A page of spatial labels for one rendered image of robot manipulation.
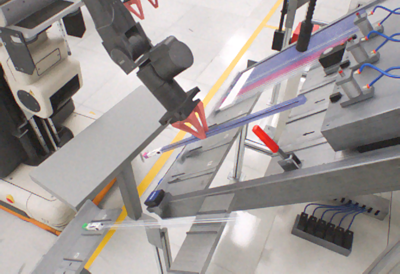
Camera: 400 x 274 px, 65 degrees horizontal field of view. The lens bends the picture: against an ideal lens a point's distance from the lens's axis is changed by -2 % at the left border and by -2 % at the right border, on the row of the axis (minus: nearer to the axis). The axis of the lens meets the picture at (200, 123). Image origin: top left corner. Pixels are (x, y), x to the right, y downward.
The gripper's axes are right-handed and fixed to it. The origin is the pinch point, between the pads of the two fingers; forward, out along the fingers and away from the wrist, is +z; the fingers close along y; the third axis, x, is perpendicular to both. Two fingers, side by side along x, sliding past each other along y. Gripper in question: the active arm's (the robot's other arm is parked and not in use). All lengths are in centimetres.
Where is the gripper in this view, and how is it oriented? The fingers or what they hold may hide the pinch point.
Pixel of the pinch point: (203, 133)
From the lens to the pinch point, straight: 72.5
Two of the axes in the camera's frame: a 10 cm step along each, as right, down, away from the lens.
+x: -6.4, 2.7, 7.2
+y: 4.5, -6.2, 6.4
